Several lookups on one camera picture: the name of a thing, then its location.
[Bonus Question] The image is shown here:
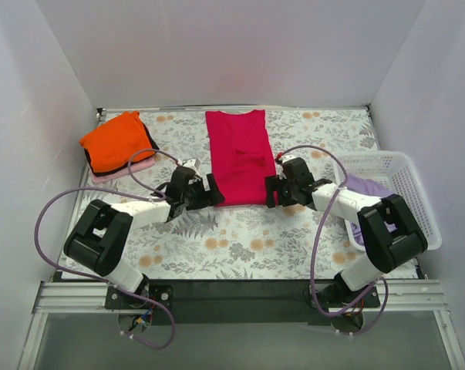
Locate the magenta t shirt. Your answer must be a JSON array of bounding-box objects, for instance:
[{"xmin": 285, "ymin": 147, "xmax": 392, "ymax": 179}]
[{"xmin": 205, "ymin": 109, "xmax": 276, "ymax": 207}]

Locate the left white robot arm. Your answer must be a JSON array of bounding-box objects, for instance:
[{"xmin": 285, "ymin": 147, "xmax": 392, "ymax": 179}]
[{"xmin": 63, "ymin": 165, "xmax": 225, "ymax": 308}]

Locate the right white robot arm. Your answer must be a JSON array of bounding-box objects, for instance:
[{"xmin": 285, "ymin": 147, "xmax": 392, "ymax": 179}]
[{"xmin": 265, "ymin": 153, "xmax": 428, "ymax": 307}]

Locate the floral table mat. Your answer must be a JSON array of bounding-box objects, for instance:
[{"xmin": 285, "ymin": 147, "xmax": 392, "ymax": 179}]
[{"xmin": 75, "ymin": 109, "xmax": 379, "ymax": 279}]

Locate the folded pink t shirt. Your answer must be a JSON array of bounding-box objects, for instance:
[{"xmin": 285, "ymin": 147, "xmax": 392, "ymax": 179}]
[{"xmin": 91, "ymin": 123, "xmax": 156, "ymax": 184}]

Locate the folded black t shirt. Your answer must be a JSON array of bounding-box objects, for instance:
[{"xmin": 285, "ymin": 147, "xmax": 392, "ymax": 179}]
[{"xmin": 84, "ymin": 122, "xmax": 160, "ymax": 174}]

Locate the lavender t shirt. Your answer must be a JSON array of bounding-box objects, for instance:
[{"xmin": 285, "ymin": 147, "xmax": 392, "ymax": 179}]
[{"xmin": 346, "ymin": 173, "xmax": 393, "ymax": 251}]

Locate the folded orange t shirt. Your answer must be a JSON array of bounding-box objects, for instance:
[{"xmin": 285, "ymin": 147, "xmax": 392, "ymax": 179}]
[{"xmin": 79, "ymin": 111, "xmax": 154, "ymax": 173}]

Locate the white plastic basket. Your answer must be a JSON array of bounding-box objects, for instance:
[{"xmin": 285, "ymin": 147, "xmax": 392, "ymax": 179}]
[{"xmin": 333, "ymin": 150, "xmax": 442, "ymax": 250}]

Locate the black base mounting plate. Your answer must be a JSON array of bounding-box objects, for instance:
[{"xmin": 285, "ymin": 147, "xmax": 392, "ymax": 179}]
[{"xmin": 104, "ymin": 277, "xmax": 383, "ymax": 328}]

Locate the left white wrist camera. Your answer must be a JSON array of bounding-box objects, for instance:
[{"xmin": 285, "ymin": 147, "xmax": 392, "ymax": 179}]
[{"xmin": 178, "ymin": 158, "xmax": 200, "ymax": 175}]

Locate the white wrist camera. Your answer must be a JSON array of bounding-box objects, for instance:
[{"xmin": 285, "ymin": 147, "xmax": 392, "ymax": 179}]
[
  {"xmin": 275, "ymin": 152, "xmax": 295, "ymax": 166},
  {"xmin": 178, "ymin": 158, "xmax": 200, "ymax": 175}
]

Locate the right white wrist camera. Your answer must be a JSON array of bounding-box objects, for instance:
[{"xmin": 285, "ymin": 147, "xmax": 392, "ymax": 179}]
[{"xmin": 275, "ymin": 152, "xmax": 295, "ymax": 166}]

